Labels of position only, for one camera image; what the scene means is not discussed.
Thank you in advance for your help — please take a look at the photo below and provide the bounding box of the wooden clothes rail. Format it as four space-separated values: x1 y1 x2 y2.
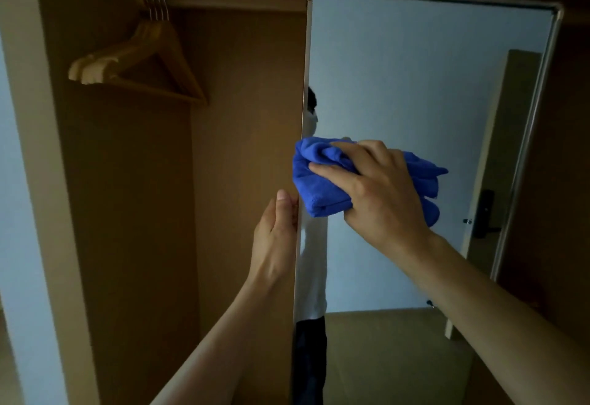
136 0 309 13

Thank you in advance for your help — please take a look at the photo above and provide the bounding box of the tall framed mirror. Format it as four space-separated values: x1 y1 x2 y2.
290 0 564 405

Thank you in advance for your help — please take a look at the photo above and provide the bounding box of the person's left hand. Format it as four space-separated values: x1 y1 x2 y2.
248 189 299 286

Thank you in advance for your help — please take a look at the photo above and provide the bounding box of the person's right hand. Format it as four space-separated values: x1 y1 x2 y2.
309 140 444 266

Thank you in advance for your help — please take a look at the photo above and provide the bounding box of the wooden wardrobe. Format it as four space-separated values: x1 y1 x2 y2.
0 0 590 405

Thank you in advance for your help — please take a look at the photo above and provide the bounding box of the person's right forearm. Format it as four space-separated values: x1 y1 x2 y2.
405 234 590 405

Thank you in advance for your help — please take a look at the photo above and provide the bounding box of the wooden clothes hanger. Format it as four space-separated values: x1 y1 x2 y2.
68 0 192 102
90 0 207 106
76 0 199 104

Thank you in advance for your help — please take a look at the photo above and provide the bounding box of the person's left forearm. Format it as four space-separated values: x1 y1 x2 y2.
149 275 283 405

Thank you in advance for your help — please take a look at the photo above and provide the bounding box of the blue microfibre cloth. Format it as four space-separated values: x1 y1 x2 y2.
293 136 449 228

